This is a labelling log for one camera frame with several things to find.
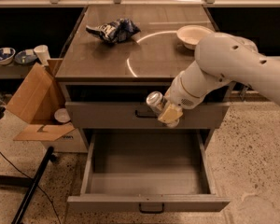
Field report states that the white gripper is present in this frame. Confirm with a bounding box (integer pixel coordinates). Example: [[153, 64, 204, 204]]
[[158, 72, 205, 123]]

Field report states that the silver redbull can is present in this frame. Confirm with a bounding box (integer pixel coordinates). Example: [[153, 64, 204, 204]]
[[146, 91, 166, 117]]

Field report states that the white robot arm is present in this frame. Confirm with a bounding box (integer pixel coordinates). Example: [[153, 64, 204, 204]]
[[158, 33, 280, 124]]

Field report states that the open lower drawer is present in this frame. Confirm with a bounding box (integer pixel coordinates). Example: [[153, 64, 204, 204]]
[[68, 130, 230, 214]]

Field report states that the grey drawer cabinet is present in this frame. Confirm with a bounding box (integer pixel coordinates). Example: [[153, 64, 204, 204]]
[[54, 4, 241, 156]]

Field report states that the closed upper drawer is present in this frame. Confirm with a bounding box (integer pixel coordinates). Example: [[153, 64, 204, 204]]
[[65, 102, 230, 129]]

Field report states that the white paper bowl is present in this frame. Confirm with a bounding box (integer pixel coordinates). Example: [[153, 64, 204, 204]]
[[176, 25, 213, 50]]

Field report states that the blue crumpled chip bag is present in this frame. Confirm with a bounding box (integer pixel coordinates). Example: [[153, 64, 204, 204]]
[[86, 19, 140, 44]]

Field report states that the small white bowl in box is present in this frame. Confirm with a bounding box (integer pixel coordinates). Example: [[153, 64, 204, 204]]
[[54, 108, 71, 123]]

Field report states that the open cardboard box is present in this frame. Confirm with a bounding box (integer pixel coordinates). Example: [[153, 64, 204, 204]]
[[7, 63, 88, 153]]

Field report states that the white paper cup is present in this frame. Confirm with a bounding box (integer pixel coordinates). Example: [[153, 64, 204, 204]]
[[34, 45, 50, 64]]

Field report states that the black pole stand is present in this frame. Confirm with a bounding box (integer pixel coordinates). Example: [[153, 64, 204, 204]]
[[0, 147, 56, 224]]

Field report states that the black floor cable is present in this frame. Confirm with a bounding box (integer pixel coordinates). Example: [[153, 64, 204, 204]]
[[0, 140, 63, 224]]

